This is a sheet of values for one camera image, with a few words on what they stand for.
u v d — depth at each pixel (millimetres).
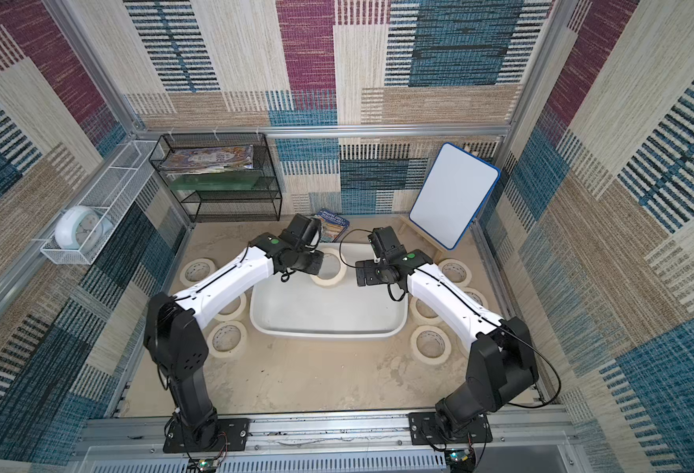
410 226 1068
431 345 875
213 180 957
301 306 964
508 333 431
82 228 647
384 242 655
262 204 1221
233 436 731
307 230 680
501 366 426
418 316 899
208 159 851
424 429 733
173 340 464
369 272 759
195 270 1051
